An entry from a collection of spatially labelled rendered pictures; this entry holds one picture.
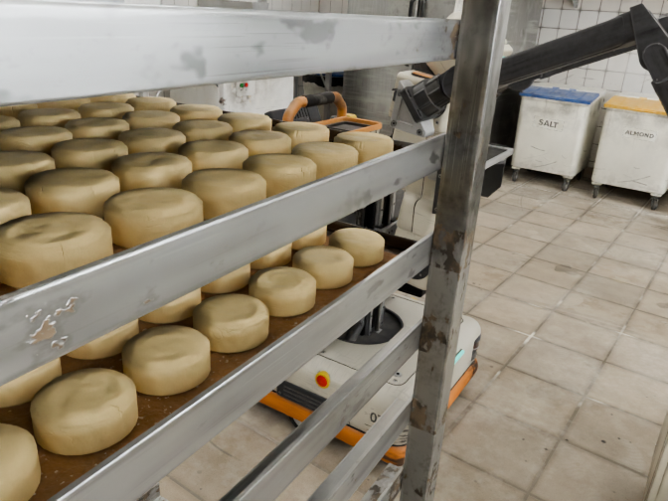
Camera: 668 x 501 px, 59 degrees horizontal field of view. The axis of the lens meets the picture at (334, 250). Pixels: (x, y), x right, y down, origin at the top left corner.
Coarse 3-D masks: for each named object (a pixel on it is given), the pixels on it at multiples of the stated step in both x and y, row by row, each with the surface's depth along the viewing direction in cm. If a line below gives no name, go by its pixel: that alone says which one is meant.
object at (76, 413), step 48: (336, 240) 52; (384, 240) 53; (240, 288) 46; (288, 288) 42; (336, 288) 47; (144, 336) 35; (192, 336) 36; (240, 336) 37; (48, 384) 30; (96, 384) 31; (144, 384) 33; (192, 384) 34; (0, 432) 27; (48, 432) 28; (96, 432) 28; (0, 480) 24; (48, 480) 27
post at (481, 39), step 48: (480, 0) 45; (480, 48) 46; (480, 96) 47; (480, 144) 49; (480, 192) 52; (432, 240) 53; (432, 288) 55; (432, 336) 56; (432, 384) 58; (432, 432) 60; (432, 480) 63
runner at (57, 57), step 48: (0, 0) 17; (48, 0) 18; (0, 48) 17; (48, 48) 18; (96, 48) 20; (144, 48) 21; (192, 48) 23; (240, 48) 26; (288, 48) 29; (336, 48) 32; (384, 48) 37; (432, 48) 43; (0, 96) 17; (48, 96) 19; (96, 96) 20
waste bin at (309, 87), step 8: (336, 72) 607; (304, 80) 602; (312, 80) 592; (320, 80) 588; (336, 80) 588; (304, 88) 608; (312, 88) 596; (320, 88) 593; (336, 88) 593; (320, 112) 603; (336, 112) 606
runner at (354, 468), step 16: (400, 400) 64; (384, 416) 62; (400, 416) 58; (368, 432) 59; (384, 432) 55; (400, 432) 59; (352, 448) 57; (368, 448) 53; (384, 448) 56; (352, 464) 55; (368, 464) 53; (336, 480) 53; (352, 480) 51; (320, 496) 51; (336, 496) 48
